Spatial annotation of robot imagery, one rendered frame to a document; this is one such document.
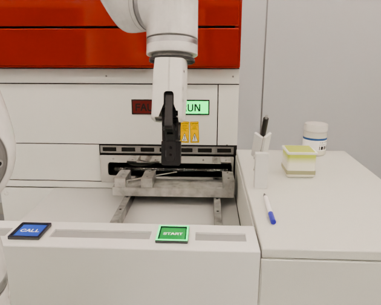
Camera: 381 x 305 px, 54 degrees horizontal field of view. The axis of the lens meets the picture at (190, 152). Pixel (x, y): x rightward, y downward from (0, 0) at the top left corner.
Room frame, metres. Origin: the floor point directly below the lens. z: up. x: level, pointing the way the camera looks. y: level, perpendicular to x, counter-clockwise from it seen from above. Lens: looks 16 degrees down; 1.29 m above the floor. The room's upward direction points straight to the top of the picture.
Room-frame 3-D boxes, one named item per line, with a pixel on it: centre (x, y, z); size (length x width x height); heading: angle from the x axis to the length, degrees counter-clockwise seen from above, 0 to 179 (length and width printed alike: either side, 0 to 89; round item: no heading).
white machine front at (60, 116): (1.20, 0.26, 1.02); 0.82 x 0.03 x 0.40; 87
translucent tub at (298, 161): (0.93, -0.28, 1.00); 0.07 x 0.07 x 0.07; 88
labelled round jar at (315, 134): (1.12, -0.38, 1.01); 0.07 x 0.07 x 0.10
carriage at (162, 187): (1.08, 0.05, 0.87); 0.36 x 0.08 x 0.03; 87
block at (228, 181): (1.08, -0.11, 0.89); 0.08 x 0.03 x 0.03; 177
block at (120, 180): (1.09, 0.21, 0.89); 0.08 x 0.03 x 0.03; 177
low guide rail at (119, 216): (0.91, 0.20, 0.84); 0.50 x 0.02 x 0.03; 177
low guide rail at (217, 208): (0.90, -0.07, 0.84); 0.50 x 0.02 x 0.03; 177
